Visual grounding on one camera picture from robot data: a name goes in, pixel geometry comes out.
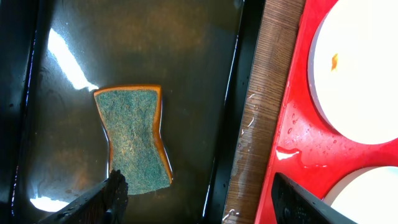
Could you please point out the green and orange sponge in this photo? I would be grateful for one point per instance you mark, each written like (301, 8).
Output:
(131, 117)

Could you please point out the red plastic tray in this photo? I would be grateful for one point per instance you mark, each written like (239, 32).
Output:
(305, 148)

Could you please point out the black rectangular tray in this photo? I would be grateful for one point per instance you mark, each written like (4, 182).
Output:
(56, 54)

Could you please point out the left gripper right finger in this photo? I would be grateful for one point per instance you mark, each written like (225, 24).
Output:
(294, 204)

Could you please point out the white plate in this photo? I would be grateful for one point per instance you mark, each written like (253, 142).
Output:
(367, 195)
(352, 70)

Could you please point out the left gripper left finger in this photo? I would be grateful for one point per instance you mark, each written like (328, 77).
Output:
(104, 203)

